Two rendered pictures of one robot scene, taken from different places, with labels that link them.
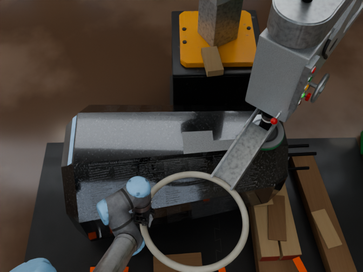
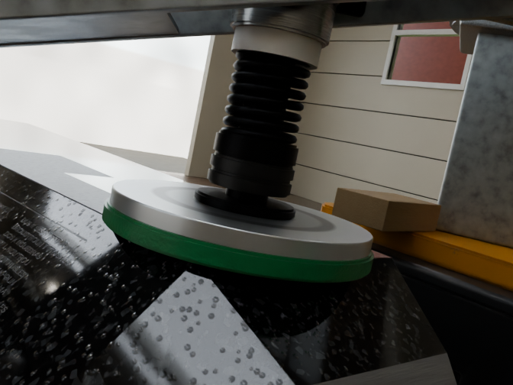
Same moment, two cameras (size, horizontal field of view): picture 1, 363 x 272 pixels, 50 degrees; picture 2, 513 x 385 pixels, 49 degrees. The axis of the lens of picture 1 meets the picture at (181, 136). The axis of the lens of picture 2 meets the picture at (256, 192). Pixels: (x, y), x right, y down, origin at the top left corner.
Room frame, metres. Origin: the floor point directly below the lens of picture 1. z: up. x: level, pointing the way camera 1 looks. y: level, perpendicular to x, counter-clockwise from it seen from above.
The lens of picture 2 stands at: (0.86, -0.80, 0.90)
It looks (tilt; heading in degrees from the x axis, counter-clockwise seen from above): 6 degrees down; 50
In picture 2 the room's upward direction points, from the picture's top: 12 degrees clockwise
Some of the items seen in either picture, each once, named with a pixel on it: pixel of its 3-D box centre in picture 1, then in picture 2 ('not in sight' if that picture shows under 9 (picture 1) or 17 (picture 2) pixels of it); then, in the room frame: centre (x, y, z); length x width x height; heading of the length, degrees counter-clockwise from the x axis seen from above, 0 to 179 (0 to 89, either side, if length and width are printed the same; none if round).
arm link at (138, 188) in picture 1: (138, 192); not in sight; (0.64, 0.17, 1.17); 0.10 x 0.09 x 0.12; 126
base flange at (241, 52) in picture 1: (216, 36); (479, 244); (1.93, -0.23, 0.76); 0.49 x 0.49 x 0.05; 1
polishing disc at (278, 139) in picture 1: (263, 130); (243, 214); (1.15, -0.44, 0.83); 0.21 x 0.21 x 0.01
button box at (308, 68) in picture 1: (302, 85); not in sight; (1.02, -0.49, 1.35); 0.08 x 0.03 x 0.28; 144
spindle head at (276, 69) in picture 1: (291, 60); not in sight; (1.21, -0.49, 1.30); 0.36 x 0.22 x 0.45; 144
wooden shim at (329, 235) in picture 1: (325, 228); not in sight; (0.85, -0.94, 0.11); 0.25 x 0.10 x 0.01; 15
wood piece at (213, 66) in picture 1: (212, 61); (388, 210); (1.67, -0.19, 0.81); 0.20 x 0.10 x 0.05; 9
